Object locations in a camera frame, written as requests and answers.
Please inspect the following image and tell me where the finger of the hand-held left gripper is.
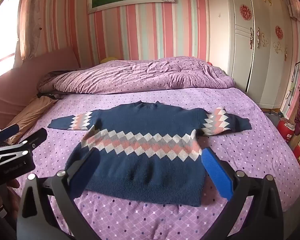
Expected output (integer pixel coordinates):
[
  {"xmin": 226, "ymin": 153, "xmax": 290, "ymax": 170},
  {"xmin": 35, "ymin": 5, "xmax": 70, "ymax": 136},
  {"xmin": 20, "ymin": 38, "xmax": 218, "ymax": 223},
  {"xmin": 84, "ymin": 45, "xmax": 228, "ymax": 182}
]
[
  {"xmin": 0, "ymin": 124, "xmax": 20, "ymax": 148},
  {"xmin": 19, "ymin": 127, "xmax": 48, "ymax": 153}
]

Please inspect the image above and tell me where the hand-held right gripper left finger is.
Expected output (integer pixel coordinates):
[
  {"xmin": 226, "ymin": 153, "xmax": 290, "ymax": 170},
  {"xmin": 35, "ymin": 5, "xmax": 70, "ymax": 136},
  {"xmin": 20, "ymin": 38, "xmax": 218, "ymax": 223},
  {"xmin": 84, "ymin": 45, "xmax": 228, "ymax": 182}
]
[{"xmin": 16, "ymin": 147, "xmax": 101, "ymax": 240}]

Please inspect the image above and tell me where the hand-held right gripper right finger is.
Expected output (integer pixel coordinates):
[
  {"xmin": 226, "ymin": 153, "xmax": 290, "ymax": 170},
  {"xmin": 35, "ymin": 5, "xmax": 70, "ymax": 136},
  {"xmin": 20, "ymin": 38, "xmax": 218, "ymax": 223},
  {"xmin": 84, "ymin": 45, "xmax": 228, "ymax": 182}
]
[{"xmin": 197, "ymin": 147, "xmax": 284, "ymax": 240}]

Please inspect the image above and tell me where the navy diamond-pattern knit sweater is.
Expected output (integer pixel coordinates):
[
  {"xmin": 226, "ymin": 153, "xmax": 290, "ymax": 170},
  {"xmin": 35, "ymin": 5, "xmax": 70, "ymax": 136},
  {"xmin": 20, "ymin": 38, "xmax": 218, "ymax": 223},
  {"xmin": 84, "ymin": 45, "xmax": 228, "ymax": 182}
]
[{"xmin": 47, "ymin": 100, "xmax": 252, "ymax": 207}]

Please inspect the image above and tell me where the person's left hand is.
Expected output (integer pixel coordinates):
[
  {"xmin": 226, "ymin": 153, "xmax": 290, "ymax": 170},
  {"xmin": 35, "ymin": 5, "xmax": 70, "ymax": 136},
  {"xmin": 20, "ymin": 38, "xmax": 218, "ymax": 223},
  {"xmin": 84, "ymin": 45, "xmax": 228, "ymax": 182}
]
[{"xmin": 7, "ymin": 178, "xmax": 21, "ymax": 190}]

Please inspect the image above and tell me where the tan pillow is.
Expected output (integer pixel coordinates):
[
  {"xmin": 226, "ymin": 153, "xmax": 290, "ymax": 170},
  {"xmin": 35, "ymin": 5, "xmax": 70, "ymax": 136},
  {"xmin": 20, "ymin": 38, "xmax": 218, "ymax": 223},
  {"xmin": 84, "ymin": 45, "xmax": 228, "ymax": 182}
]
[{"xmin": 5, "ymin": 96, "xmax": 59, "ymax": 143}]

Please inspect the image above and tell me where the pink padded headboard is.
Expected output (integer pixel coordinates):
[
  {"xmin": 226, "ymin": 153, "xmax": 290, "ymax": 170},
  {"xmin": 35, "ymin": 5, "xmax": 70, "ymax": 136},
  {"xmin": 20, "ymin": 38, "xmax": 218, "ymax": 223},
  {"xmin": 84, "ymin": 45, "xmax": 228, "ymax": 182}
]
[{"xmin": 0, "ymin": 46, "xmax": 82, "ymax": 128}]

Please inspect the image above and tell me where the purple dotted bed sheet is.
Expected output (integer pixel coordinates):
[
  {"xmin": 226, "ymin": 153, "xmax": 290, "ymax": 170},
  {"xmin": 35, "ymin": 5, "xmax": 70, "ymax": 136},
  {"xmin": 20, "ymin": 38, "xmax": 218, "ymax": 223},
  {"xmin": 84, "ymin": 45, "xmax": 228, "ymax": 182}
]
[{"xmin": 15, "ymin": 86, "xmax": 300, "ymax": 240}]

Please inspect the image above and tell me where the red fire extinguisher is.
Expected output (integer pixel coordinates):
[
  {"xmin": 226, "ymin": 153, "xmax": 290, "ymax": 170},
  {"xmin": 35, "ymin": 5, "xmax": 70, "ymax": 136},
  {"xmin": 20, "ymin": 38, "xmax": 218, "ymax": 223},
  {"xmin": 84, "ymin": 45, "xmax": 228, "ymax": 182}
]
[{"xmin": 277, "ymin": 118, "xmax": 295, "ymax": 144}]

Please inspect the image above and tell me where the bright window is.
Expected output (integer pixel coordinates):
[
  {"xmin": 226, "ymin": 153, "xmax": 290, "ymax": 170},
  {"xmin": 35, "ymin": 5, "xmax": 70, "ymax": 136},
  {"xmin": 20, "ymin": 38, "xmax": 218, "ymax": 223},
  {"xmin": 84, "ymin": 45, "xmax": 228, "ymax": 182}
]
[{"xmin": 0, "ymin": 0, "xmax": 22, "ymax": 67}]

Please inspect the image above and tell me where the purple dotted quilt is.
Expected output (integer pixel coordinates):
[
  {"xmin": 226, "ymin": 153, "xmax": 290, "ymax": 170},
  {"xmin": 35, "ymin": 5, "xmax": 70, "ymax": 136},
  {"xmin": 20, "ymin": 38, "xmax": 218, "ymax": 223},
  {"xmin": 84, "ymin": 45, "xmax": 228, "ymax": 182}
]
[{"xmin": 38, "ymin": 57, "xmax": 237, "ymax": 96}]

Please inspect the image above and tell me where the white wardrobe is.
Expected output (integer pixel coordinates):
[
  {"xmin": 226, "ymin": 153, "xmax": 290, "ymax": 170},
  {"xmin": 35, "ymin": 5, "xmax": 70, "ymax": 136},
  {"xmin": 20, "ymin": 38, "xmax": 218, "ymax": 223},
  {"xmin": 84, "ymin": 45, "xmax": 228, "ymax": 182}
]
[{"xmin": 206, "ymin": 0, "xmax": 294, "ymax": 109}]

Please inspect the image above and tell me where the black cable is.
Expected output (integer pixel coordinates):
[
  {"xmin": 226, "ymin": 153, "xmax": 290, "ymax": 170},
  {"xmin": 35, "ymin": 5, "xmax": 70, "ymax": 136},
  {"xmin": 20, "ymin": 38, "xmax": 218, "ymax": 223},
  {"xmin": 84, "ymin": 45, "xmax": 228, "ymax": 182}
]
[{"xmin": 287, "ymin": 58, "xmax": 300, "ymax": 108}]

